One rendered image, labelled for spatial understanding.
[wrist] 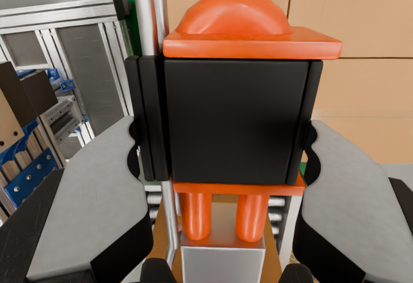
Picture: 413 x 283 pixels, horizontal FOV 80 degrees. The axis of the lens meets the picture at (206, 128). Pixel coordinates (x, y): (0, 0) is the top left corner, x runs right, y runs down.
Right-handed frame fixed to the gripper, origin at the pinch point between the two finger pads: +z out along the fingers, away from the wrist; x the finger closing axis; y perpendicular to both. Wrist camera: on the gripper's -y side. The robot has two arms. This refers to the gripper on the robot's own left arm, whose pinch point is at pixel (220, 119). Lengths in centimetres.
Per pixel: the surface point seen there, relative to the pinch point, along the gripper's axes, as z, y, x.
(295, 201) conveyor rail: 62, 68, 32
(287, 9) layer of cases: 69, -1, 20
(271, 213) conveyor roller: 68, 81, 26
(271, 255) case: 36, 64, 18
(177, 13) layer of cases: 67, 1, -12
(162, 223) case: 46, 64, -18
